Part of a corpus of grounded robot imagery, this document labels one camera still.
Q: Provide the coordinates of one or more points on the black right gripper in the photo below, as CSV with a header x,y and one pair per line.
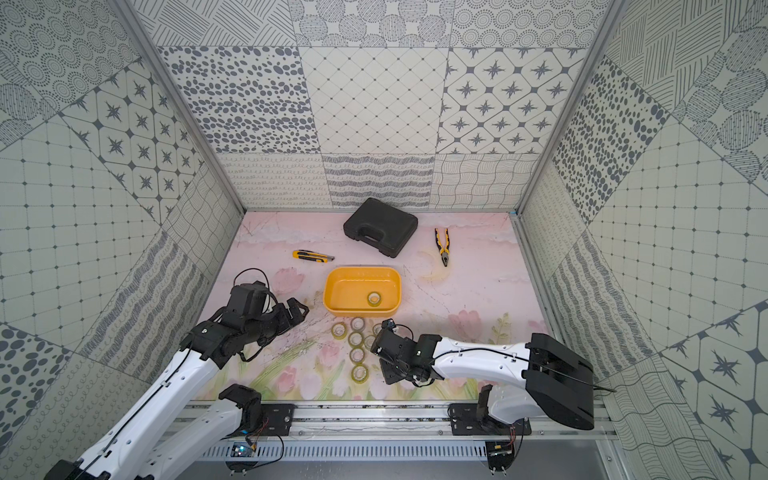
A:
x,y
389,376

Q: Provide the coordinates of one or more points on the yellow black pliers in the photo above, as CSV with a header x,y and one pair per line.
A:
x,y
442,239

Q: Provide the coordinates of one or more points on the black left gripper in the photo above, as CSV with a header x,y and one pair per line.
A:
x,y
284,315

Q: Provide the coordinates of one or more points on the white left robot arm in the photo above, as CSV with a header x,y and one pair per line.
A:
x,y
132,448

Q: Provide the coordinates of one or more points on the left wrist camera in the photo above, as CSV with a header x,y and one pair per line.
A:
x,y
248,299

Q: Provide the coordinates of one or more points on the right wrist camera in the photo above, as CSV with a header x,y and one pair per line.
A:
x,y
396,341

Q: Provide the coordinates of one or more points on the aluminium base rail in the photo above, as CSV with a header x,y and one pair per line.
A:
x,y
388,431

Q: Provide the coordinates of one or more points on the yellow black utility knife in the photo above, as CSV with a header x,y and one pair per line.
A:
x,y
312,256

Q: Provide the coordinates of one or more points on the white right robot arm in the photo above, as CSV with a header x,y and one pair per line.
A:
x,y
540,377

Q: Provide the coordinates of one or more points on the yellow plastic storage box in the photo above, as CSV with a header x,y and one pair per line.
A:
x,y
347,288

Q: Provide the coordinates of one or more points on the black plastic tool case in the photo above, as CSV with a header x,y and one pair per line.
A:
x,y
381,226

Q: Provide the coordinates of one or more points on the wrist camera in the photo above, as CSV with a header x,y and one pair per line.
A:
x,y
248,299
396,341

